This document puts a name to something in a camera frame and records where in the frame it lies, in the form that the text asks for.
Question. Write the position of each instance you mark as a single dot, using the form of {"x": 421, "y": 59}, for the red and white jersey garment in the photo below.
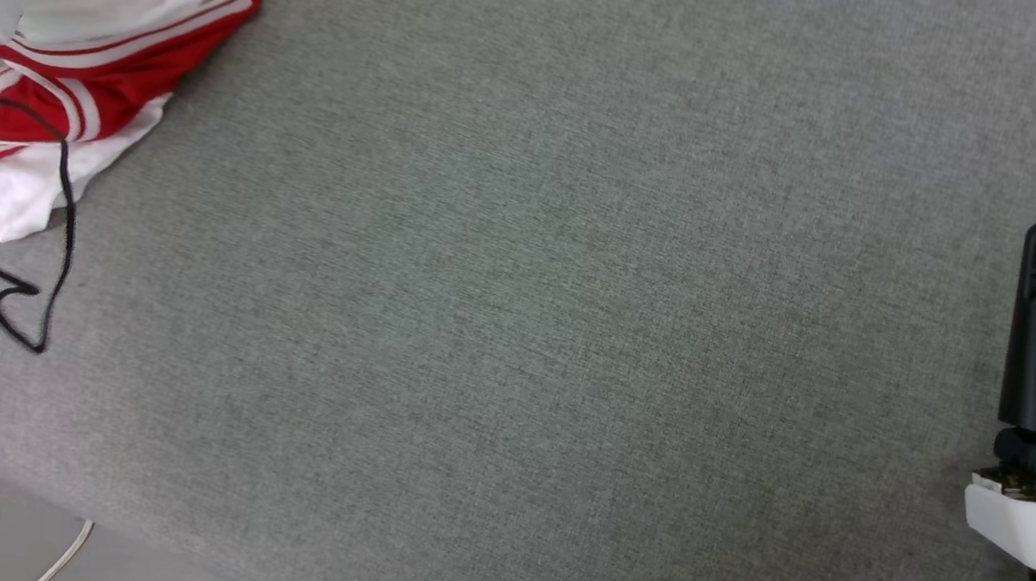
{"x": 120, "y": 95}

